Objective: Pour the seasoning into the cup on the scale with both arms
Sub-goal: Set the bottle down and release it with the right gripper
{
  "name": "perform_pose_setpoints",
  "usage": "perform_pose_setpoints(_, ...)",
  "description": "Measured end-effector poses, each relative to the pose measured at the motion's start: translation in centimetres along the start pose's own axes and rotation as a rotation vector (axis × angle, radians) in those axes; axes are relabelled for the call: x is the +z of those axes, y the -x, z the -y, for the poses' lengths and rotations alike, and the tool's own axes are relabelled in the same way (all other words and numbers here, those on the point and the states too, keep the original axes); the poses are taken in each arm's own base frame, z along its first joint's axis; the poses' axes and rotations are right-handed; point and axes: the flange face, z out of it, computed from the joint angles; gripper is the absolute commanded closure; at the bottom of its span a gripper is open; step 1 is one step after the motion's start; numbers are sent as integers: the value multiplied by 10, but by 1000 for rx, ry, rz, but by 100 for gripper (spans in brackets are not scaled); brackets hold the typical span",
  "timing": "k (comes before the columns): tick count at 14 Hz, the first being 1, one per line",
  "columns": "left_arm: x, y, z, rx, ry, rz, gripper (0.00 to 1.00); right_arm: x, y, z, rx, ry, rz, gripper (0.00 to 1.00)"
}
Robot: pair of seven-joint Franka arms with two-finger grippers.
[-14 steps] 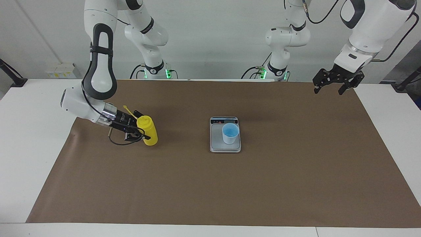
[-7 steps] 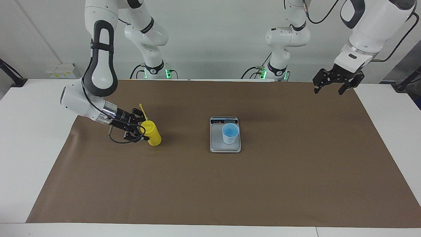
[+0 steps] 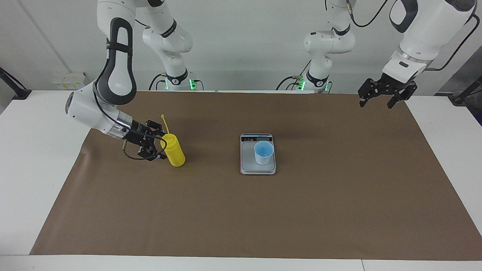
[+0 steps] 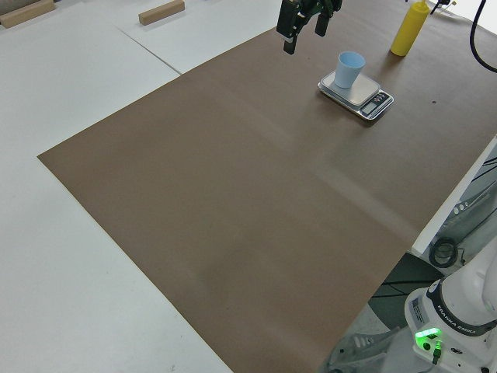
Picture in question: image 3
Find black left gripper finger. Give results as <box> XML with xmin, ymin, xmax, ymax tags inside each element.
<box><xmin>388</xmin><ymin>84</ymin><xmax>418</xmax><ymax>110</ymax></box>
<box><xmin>358</xmin><ymin>78</ymin><xmax>383</xmax><ymax>108</ymax></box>

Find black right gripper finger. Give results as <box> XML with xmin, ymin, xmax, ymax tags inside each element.
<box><xmin>146</xmin><ymin>120</ymin><xmax>167</xmax><ymax>137</ymax></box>
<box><xmin>137</xmin><ymin>144</ymin><xmax>167</xmax><ymax>161</ymax></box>

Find yellow squeeze bottle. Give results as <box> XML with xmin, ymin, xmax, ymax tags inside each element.
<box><xmin>160</xmin><ymin>114</ymin><xmax>186</xmax><ymax>167</ymax></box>

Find light blue plastic cup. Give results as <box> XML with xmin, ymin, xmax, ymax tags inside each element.
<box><xmin>254</xmin><ymin>141</ymin><xmax>274</xmax><ymax>165</ymax></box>

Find silver digital kitchen scale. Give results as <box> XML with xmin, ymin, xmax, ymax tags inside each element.
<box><xmin>240</xmin><ymin>133</ymin><xmax>276</xmax><ymax>175</ymax></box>

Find brown paper table mat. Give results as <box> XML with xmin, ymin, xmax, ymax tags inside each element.
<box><xmin>29</xmin><ymin>90</ymin><xmax>482</xmax><ymax>261</ymax></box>

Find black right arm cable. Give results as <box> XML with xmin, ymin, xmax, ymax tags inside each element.
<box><xmin>92</xmin><ymin>19</ymin><xmax>168</xmax><ymax>161</ymax></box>

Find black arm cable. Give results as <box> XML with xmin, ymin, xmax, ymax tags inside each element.
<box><xmin>346</xmin><ymin>0</ymin><xmax>482</xmax><ymax>72</ymax></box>
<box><xmin>92</xmin><ymin>19</ymin><xmax>168</xmax><ymax>161</ymax></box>

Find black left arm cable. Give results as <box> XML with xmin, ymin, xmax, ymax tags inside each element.
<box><xmin>346</xmin><ymin>0</ymin><xmax>482</xmax><ymax>72</ymax></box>

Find black table clamp mount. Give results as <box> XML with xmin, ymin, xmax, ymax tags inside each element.
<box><xmin>0</xmin><ymin>67</ymin><xmax>32</xmax><ymax>100</ymax></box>
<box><xmin>448</xmin><ymin>75</ymin><xmax>482</xmax><ymax>105</ymax></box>

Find white wall outlet strip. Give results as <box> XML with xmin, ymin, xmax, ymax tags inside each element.
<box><xmin>52</xmin><ymin>72</ymin><xmax>86</xmax><ymax>90</ymax></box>

